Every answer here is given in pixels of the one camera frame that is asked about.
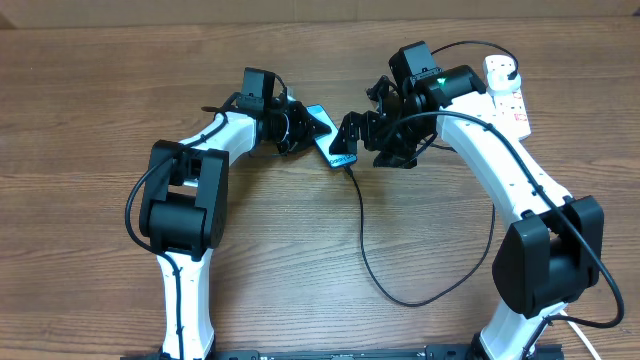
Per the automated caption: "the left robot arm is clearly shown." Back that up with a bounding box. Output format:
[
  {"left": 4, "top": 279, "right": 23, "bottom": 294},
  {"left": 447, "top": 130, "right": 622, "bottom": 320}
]
[{"left": 124, "top": 68, "right": 331, "bottom": 359}]

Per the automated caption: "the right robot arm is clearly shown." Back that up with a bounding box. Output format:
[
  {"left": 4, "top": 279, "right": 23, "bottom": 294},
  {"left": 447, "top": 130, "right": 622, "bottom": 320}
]
[{"left": 322, "top": 42, "right": 604, "bottom": 359}]

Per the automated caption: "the white power strip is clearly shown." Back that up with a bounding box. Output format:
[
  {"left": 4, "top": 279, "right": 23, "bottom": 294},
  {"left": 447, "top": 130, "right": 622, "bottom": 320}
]
[{"left": 483, "top": 55, "right": 531, "bottom": 140}]

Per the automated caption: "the blue screen Galaxy smartphone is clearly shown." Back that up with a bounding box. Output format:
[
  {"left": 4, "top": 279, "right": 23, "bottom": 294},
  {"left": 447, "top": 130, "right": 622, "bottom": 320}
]
[{"left": 307, "top": 104, "right": 357, "bottom": 169}]

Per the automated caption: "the white charger plug adapter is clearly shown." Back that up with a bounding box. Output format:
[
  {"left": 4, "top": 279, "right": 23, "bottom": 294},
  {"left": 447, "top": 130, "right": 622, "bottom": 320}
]
[{"left": 486, "top": 70, "right": 522, "bottom": 97}]

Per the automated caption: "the black USB charging cable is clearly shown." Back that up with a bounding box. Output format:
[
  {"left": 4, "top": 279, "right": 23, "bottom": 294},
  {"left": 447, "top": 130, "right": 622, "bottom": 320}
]
[{"left": 342, "top": 40, "right": 521, "bottom": 308}]

